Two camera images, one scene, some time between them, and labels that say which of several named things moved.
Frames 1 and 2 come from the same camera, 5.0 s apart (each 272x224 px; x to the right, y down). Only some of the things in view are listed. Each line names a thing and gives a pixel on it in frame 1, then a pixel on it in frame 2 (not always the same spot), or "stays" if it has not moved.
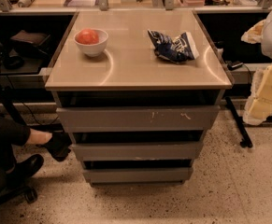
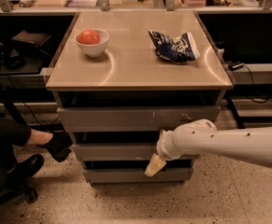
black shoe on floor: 24,169 stays
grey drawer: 134,150 stays
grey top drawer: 195,118 stays
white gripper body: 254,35 → 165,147
